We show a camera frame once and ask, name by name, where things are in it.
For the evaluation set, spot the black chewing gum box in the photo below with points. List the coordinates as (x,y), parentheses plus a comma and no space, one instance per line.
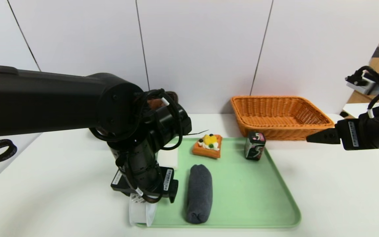
(254,148)

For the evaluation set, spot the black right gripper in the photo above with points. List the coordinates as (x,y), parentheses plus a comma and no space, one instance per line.
(352,134)

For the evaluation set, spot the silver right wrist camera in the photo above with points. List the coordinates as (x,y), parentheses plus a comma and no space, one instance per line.
(362,86)

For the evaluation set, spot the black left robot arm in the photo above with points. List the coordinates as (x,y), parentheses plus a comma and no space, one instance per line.
(44,98)

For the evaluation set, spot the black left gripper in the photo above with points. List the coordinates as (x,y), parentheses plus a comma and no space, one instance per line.
(167,180)

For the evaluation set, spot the orange wicker basket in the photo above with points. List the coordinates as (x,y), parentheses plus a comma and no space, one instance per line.
(281,130)

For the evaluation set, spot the white soap bar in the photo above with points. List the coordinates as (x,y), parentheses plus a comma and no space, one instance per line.
(171,159)

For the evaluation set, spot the dark grey towel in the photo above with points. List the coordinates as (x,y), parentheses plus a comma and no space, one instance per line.
(199,194)

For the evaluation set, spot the white side table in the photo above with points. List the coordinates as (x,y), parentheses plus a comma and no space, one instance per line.
(354,110)

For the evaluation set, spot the orange waffle with fruit topping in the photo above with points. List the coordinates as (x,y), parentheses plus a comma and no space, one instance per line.
(207,149)

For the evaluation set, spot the light green plastic tray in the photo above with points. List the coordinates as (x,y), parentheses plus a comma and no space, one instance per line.
(242,197)

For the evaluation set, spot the brown towel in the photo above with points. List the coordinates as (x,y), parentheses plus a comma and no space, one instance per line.
(155,103)

